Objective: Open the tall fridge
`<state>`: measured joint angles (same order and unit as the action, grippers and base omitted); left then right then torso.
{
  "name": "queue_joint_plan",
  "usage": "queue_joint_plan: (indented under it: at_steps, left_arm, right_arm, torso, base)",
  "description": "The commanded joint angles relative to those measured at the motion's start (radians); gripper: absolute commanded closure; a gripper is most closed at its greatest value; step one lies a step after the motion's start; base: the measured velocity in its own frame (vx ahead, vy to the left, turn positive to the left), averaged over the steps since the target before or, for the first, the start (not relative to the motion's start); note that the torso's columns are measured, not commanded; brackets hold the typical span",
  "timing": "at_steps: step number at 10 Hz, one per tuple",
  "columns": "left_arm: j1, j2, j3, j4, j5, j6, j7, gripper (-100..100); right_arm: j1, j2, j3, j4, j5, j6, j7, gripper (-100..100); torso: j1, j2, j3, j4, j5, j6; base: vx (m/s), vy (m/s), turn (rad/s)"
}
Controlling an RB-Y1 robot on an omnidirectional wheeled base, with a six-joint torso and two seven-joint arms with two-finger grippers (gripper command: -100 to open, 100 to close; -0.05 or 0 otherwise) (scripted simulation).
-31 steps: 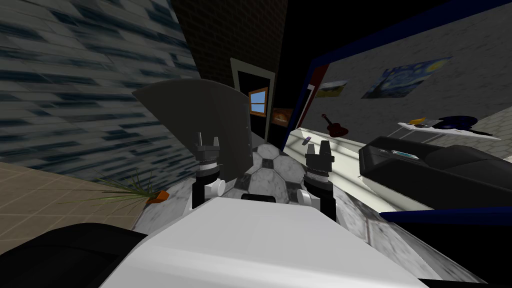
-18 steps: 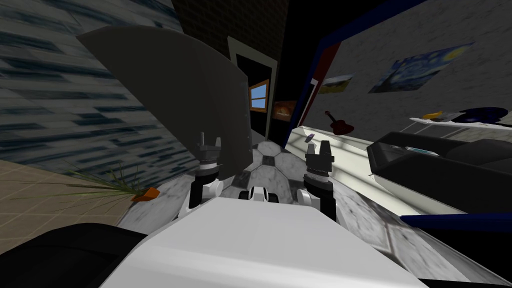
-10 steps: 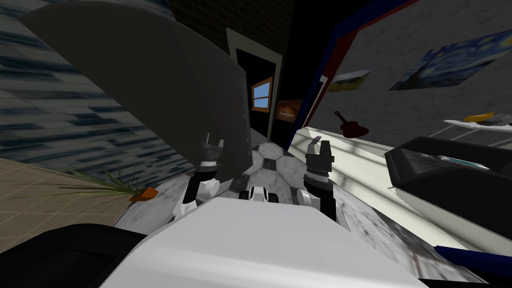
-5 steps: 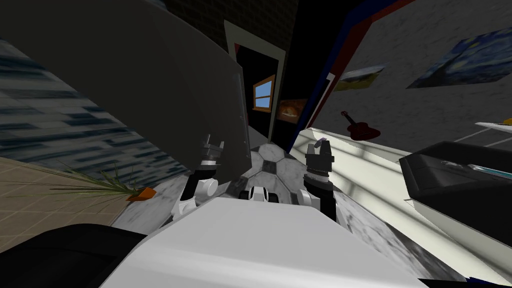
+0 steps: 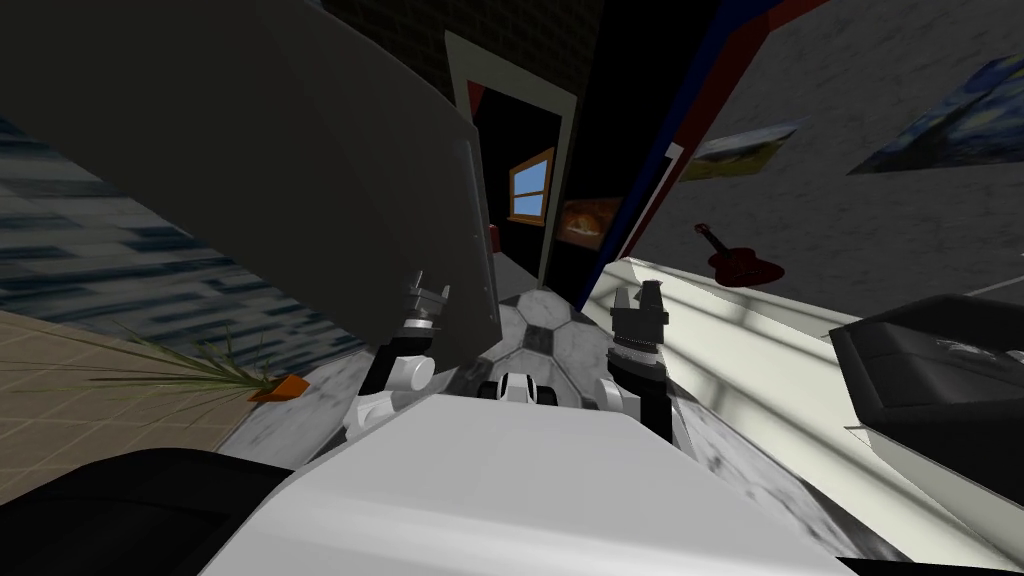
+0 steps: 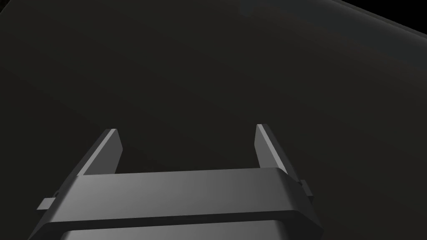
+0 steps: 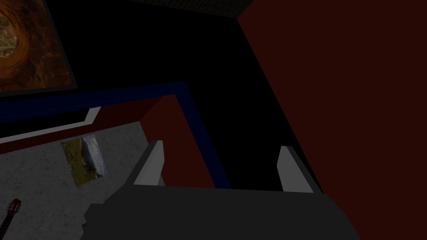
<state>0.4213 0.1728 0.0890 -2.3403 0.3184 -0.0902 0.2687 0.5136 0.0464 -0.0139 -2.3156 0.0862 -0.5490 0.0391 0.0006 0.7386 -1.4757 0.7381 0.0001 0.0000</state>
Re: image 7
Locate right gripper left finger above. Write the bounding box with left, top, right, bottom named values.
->
left=126, top=140, right=165, bottom=186

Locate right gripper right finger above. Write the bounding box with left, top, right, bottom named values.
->
left=276, top=145, right=323, bottom=194

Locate orange swirl wall picture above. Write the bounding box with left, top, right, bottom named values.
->
left=0, top=0, right=79, bottom=97

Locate landscape wall picture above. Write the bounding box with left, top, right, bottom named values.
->
left=60, top=134, right=109, bottom=187

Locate red guitar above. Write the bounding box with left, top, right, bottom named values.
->
left=0, top=198, right=23, bottom=238

